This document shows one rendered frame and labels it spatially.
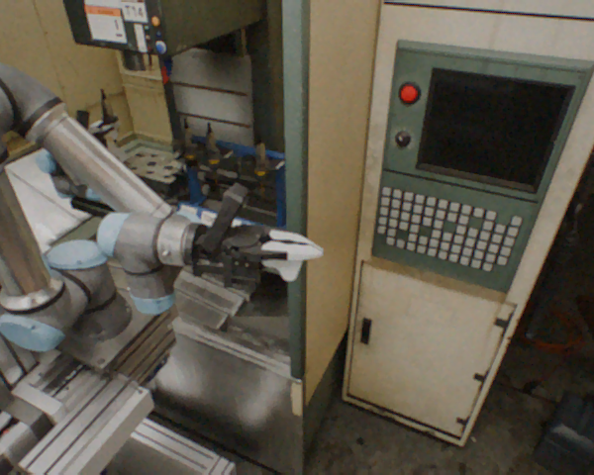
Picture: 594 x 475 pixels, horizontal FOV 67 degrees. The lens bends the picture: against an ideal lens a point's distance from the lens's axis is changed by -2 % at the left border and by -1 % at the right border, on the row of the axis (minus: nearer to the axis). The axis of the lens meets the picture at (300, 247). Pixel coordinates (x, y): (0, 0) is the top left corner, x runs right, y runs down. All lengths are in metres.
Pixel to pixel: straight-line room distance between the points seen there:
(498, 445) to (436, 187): 1.44
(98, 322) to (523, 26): 1.20
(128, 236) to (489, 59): 0.91
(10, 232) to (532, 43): 1.16
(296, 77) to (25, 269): 0.61
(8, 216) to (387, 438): 1.89
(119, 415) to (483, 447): 1.73
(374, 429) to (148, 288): 1.71
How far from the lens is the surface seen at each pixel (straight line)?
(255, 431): 1.93
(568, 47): 1.26
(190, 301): 1.89
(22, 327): 1.01
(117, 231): 0.77
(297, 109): 0.93
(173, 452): 2.08
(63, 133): 0.90
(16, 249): 0.93
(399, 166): 1.37
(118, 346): 1.18
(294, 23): 0.89
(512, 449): 2.47
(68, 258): 1.09
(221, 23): 1.95
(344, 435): 2.31
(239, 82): 2.35
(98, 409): 1.19
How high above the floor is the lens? 2.01
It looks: 38 degrees down
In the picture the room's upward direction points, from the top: straight up
